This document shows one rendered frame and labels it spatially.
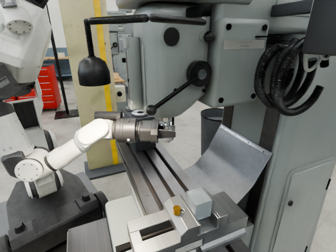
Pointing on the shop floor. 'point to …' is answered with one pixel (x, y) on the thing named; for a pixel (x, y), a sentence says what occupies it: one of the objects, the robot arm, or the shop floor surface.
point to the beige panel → (113, 158)
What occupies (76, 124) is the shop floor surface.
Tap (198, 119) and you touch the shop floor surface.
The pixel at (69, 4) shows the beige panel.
